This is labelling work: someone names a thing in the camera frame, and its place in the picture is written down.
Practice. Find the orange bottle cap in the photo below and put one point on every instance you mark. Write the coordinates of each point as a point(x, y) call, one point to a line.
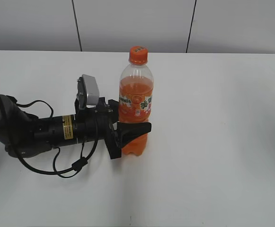
point(138, 55)

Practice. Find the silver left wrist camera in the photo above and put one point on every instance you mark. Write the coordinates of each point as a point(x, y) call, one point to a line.
point(88, 92)

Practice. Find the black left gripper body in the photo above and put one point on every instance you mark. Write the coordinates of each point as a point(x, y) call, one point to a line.
point(95, 123)

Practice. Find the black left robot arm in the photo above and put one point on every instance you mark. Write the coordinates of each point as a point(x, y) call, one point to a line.
point(33, 135)

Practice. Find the orange soda bottle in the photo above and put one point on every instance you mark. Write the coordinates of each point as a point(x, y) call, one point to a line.
point(135, 93)

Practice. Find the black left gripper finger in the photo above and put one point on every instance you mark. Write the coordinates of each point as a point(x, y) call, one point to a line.
point(113, 105)
point(127, 132)

